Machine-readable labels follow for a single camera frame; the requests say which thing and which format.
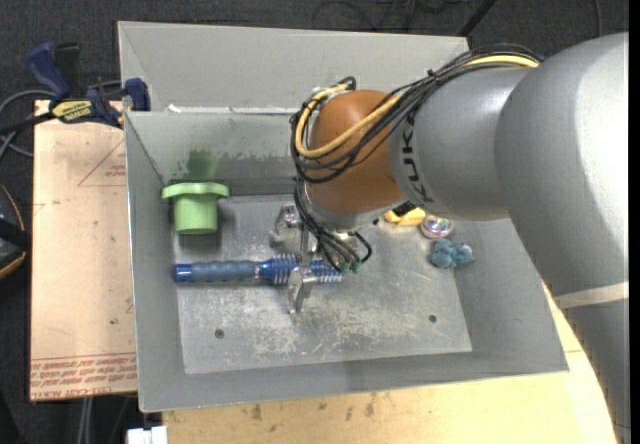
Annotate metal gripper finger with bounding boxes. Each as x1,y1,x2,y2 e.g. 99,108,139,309
301,273,319,309
288,267,304,316

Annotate blue-grey soft toy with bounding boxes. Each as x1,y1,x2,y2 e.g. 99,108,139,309
427,237,476,271

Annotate brown cardboard board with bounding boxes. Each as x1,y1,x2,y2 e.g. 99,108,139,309
28,99,139,403

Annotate blue ribbed hand tool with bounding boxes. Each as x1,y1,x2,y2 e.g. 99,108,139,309
172,252,346,288

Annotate green plastic cup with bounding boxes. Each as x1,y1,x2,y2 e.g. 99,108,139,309
160,180,231,236

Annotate grey metal bin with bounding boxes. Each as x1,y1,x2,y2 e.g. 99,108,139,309
117,20,570,414

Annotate shiny iridescent ball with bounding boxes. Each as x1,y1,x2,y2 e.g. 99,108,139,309
419,214,456,240

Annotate yellow toy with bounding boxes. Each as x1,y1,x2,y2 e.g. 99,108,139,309
383,208,428,228

